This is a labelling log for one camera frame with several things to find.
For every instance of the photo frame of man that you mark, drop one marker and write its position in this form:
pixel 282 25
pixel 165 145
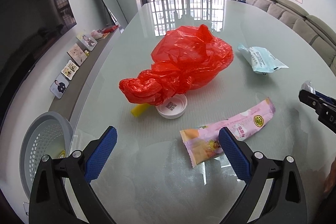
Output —
pixel 59 86

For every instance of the yellow foam dart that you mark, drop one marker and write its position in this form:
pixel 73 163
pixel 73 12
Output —
pixel 139 109

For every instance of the grey sectional sofa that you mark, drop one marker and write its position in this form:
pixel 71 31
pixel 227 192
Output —
pixel 309 27

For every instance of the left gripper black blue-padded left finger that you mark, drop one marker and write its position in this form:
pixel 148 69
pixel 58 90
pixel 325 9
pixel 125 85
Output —
pixel 49 201

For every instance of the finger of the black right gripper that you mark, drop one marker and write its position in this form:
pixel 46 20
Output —
pixel 323 105

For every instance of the black wall television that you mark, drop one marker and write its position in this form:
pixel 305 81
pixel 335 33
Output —
pixel 28 29

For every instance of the tilted portrait photo frame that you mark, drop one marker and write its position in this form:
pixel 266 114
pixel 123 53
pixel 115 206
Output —
pixel 87 40

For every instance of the red plastic bag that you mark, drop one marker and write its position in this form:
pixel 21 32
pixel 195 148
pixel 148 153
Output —
pixel 185 59

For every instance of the grey perforated plastic basket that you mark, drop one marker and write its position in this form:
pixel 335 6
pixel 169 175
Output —
pixel 49 134

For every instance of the pink baby photo frame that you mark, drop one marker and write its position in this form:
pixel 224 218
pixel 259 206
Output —
pixel 77 54

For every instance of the light blue wipe packet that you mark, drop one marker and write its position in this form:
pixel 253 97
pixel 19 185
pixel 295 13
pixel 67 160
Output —
pixel 261 60

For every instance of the scalloped photo frame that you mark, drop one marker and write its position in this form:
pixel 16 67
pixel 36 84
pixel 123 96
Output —
pixel 69 70

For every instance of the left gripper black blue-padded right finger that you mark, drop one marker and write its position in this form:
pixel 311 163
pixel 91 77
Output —
pixel 286 202

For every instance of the yellow cardboard box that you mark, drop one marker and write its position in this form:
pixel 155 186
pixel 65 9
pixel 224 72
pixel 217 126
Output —
pixel 62 154

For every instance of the red packet on shelf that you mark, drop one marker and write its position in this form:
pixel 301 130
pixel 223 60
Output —
pixel 110 29

